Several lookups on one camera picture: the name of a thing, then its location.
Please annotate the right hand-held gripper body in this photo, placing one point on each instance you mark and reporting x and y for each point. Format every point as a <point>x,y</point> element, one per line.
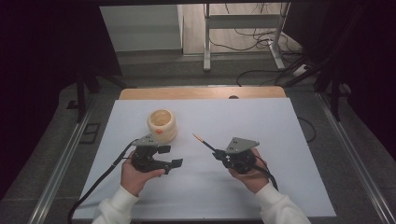
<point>241,160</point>

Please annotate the person's left hand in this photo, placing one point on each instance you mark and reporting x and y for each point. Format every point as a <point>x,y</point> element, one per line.
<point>137,180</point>

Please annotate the white metal stand frame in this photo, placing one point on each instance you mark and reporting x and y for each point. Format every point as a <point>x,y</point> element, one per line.
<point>243,21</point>

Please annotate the white power strip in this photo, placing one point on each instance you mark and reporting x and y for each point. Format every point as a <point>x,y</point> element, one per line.
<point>300,70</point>

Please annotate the cream wooden pen holder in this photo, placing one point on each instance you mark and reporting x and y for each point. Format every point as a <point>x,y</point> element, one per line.
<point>162,123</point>

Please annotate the silver metal floor rail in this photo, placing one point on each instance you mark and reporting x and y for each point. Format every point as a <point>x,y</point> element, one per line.
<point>351,152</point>
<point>62,161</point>

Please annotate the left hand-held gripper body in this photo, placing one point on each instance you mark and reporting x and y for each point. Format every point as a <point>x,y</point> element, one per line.
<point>146,160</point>

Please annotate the black paintbrush with orange ferrule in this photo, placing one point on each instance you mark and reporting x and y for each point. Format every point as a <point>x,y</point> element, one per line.
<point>204,142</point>

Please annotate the wooden table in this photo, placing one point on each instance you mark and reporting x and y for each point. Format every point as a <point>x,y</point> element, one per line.
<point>199,92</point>

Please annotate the white panel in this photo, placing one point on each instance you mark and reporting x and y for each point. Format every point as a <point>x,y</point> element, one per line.
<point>143,28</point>

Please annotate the dark curtain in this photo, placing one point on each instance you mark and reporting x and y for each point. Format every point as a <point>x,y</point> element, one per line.
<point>367,68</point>
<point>40,77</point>

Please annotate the black metal stand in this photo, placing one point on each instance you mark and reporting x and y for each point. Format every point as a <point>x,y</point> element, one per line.
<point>81,93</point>
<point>334,90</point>

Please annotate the black rectangular floor frame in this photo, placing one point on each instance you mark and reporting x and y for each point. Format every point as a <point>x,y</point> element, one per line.
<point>90,133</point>

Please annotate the person's right hand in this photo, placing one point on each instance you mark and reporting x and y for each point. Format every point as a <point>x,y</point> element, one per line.
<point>252,179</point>

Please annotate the white board mat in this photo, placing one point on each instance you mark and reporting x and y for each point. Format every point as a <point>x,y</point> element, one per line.
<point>211,193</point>

